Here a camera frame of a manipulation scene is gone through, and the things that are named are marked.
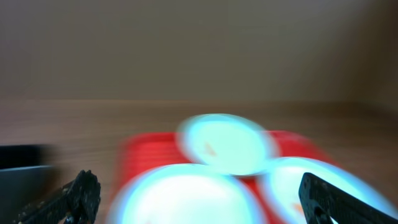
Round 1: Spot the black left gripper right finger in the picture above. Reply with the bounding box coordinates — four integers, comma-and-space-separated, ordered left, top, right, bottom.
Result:
298, 172, 397, 224

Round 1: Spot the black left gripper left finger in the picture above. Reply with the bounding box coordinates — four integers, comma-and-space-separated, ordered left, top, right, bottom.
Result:
12, 170, 101, 224

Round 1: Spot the light blue plate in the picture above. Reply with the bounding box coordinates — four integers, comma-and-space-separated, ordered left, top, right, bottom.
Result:
257, 157, 397, 224
106, 164, 268, 224
177, 113, 280, 176

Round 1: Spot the black plastic tray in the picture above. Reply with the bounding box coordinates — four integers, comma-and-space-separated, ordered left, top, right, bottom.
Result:
1, 144, 55, 223

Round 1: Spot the red plastic tray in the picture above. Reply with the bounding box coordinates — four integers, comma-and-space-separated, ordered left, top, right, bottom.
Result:
115, 131, 331, 223

